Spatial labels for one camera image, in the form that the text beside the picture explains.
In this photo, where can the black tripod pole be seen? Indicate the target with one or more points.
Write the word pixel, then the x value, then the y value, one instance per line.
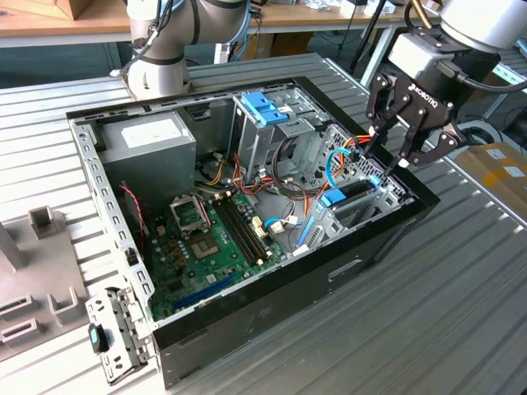
pixel 368 35

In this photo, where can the metal slat shelf rack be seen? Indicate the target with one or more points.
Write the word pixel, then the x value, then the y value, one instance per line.
pixel 510 73

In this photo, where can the hard disk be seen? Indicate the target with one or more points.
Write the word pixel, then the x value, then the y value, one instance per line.
pixel 331 198

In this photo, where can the black camera bracket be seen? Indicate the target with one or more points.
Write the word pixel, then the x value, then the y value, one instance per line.
pixel 432 41

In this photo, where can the blue plastic drive latch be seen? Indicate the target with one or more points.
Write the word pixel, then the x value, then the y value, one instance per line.
pixel 259 107

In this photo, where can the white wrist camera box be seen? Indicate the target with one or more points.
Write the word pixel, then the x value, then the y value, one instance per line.
pixel 411 53

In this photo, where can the CPU socket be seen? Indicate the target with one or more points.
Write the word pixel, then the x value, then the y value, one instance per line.
pixel 206 247

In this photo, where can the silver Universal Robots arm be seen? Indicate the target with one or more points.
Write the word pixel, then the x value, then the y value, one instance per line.
pixel 481 20

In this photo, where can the silver optical drive cage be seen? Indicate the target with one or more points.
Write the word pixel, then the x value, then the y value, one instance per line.
pixel 251 144

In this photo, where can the grey parts rack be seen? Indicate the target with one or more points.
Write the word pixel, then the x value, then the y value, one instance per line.
pixel 45 263

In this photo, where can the silver disk bay cage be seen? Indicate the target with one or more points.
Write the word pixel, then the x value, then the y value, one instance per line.
pixel 325 230

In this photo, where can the green motherboard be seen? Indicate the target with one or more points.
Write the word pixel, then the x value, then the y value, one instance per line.
pixel 214 267

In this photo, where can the white board connector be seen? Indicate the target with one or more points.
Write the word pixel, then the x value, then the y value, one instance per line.
pixel 259 228

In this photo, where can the brown cardboard box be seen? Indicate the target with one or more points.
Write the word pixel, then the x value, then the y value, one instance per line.
pixel 288 43

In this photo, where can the black case fan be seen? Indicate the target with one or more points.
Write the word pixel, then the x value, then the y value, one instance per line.
pixel 288 150

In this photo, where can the grey power supply unit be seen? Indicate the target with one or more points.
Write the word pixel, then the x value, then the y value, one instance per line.
pixel 148 164

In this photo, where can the silver slot retainer bracket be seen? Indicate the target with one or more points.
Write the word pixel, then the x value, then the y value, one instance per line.
pixel 123 325

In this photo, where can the wooden crate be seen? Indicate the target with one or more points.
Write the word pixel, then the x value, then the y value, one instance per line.
pixel 80 8

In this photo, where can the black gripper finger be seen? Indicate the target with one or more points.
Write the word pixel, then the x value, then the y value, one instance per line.
pixel 436 153
pixel 381 98

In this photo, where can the cardboard box with labels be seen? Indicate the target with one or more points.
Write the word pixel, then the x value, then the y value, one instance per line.
pixel 494 181

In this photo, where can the blue expansion slot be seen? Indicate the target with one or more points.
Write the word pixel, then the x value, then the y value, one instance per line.
pixel 206 290

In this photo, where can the black RAM slot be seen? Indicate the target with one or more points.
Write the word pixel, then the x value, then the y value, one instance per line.
pixel 248 227
pixel 238 234

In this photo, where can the black open PC case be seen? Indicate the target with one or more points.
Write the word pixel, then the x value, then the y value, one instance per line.
pixel 267 312

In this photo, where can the long wooden desk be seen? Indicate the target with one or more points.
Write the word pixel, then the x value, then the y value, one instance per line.
pixel 309 19

